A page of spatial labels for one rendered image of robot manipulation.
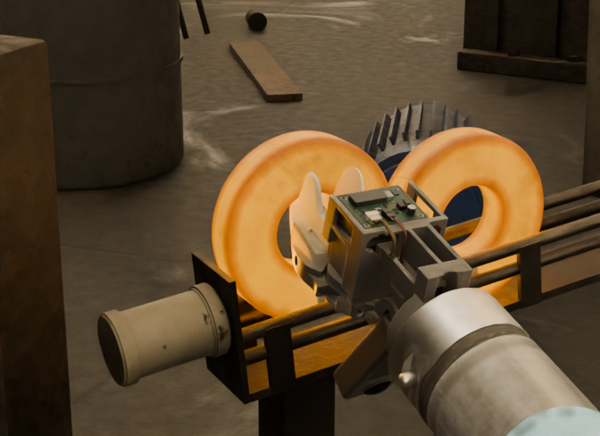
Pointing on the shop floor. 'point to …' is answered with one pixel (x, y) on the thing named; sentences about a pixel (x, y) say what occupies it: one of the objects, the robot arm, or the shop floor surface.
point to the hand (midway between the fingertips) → (305, 205)
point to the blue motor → (404, 131)
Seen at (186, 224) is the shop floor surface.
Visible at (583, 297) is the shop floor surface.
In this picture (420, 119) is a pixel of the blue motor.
